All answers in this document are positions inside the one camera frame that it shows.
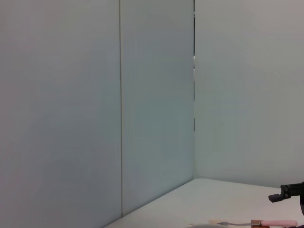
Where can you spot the grey ceramic cup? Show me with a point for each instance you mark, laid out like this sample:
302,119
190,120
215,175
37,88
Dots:
206,226

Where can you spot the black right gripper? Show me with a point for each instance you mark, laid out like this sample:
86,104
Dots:
302,205

